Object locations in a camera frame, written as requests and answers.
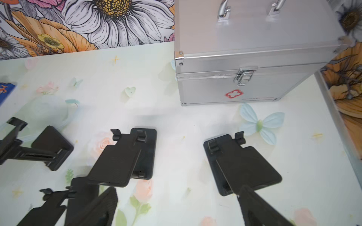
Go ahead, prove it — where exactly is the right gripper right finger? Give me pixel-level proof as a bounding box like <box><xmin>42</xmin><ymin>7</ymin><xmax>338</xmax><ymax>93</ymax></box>
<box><xmin>238</xmin><ymin>185</ymin><xmax>293</xmax><ymax>226</ymax></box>

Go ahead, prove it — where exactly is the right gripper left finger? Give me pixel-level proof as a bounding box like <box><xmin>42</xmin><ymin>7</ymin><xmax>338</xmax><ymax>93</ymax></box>
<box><xmin>66</xmin><ymin>186</ymin><xmax>118</xmax><ymax>226</ymax></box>

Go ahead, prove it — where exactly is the phone stand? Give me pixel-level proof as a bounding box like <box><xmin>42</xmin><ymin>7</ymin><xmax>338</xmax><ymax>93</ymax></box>
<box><xmin>203</xmin><ymin>131</ymin><xmax>282</xmax><ymax>196</ymax></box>
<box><xmin>18</xmin><ymin>177</ymin><xmax>100</xmax><ymax>226</ymax></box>
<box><xmin>1</xmin><ymin>117</ymin><xmax>74</xmax><ymax>171</ymax></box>
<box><xmin>86</xmin><ymin>128</ymin><xmax>157</xmax><ymax>187</ymax></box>

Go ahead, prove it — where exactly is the blue white packet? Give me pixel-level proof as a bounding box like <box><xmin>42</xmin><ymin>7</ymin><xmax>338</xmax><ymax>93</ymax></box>
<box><xmin>0</xmin><ymin>82</ymin><xmax>17</xmax><ymax>105</ymax></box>

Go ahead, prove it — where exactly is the silver metal case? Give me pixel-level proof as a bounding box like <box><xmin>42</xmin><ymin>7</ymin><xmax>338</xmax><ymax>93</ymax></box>
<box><xmin>174</xmin><ymin>1</ymin><xmax>351</xmax><ymax>105</ymax></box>

